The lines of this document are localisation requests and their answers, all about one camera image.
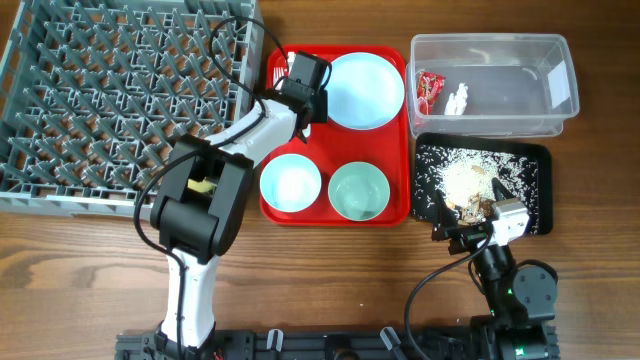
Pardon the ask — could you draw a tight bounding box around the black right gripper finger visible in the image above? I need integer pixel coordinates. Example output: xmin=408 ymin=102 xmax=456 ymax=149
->
xmin=491 ymin=178 xmax=514 ymax=202
xmin=432 ymin=190 xmax=457 ymax=241

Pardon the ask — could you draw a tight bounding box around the food scraps and rice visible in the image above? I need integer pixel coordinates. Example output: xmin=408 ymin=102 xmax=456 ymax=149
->
xmin=411 ymin=145 xmax=539 ymax=234

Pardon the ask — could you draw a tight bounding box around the white plastic fork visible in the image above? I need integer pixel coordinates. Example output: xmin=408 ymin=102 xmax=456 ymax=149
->
xmin=273 ymin=67 xmax=289 ymax=90

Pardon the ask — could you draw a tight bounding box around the light green bowl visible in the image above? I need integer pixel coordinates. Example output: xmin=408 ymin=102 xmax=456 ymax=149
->
xmin=328 ymin=162 xmax=391 ymax=222

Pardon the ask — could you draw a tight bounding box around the white tissue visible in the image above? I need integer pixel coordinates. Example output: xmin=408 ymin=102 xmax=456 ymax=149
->
xmin=444 ymin=83 xmax=468 ymax=116

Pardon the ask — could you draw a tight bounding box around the yellow plastic cup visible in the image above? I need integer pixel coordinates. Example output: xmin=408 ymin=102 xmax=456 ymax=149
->
xmin=187 ymin=179 xmax=216 ymax=195

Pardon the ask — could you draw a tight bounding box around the red snack wrapper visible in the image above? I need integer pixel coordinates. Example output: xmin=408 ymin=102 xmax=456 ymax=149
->
xmin=416 ymin=71 xmax=446 ymax=115

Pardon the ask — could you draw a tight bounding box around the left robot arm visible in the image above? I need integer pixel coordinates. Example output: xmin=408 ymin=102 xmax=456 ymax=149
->
xmin=150 ymin=51 xmax=331 ymax=359

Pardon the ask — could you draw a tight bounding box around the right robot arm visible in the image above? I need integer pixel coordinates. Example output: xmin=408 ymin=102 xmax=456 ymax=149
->
xmin=432 ymin=178 xmax=560 ymax=360

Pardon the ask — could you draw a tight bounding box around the black rectangular waste tray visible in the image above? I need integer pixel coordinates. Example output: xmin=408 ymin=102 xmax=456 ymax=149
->
xmin=416 ymin=133 xmax=553 ymax=235

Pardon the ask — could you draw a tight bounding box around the clear plastic waste bin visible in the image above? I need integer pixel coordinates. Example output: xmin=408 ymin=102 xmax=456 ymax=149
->
xmin=406 ymin=33 xmax=580 ymax=138

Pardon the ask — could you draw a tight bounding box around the grey plastic dishwasher rack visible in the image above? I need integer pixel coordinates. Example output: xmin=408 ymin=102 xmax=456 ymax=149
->
xmin=1 ymin=0 xmax=263 ymax=217

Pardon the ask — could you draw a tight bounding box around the light blue bowl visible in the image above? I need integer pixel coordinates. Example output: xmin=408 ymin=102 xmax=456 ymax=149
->
xmin=259 ymin=154 xmax=322 ymax=213

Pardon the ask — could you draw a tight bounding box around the light blue round plate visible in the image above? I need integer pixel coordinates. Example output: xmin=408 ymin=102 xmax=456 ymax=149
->
xmin=326 ymin=52 xmax=405 ymax=131

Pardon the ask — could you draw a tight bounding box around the red plastic serving tray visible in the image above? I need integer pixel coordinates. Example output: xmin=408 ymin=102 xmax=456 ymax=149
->
xmin=260 ymin=44 xmax=410 ymax=227

